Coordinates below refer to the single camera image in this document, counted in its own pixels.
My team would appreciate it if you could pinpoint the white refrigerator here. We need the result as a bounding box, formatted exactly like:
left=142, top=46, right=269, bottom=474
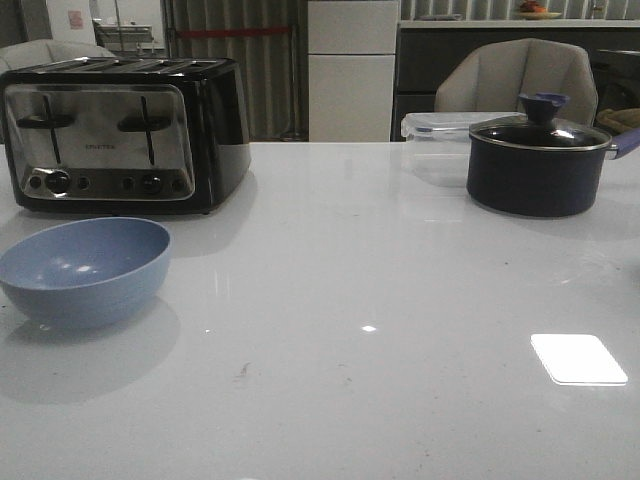
left=307, top=1, right=400, bottom=142

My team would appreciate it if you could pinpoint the blue plastic bowl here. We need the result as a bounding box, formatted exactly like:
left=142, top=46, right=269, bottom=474
left=1, top=217, right=172, bottom=329

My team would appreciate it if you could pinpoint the fruit plate on counter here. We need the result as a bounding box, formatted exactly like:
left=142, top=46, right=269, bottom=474
left=516, top=0, right=562, bottom=20

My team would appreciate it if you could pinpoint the glass pot lid blue knob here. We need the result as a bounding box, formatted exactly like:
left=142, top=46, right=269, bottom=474
left=469, top=92, right=611, bottom=151

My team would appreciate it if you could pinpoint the dark kitchen counter cabinet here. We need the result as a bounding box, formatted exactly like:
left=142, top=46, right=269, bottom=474
left=391, top=19, right=639, bottom=141

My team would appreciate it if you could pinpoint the black and silver toaster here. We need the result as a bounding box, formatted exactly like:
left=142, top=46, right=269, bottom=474
left=1, top=57, right=251, bottom=215

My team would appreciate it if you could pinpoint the red barrier tape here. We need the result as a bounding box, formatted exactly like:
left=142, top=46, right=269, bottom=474
left=175, top=26, right=291, bottom=39

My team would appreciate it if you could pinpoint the olive cloth right edge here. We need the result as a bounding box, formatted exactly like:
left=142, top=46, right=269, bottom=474
left=596, top=107, right=640, bottom=134

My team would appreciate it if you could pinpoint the clear plastic food container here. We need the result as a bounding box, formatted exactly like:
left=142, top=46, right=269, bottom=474
left=401, top=112, right=517, bottom=188

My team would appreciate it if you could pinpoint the dark blue saucepan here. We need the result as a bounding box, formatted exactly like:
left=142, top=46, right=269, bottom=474
left=466, top=129, right=639, bottom=218

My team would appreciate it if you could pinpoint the beige upholstered chair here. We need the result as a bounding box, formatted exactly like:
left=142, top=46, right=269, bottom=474
left=434, top=38, right=598, bottom=125

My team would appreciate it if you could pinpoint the white armchair left background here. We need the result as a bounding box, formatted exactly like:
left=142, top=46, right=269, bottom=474
left=1, top=39, right=114, bottom=73

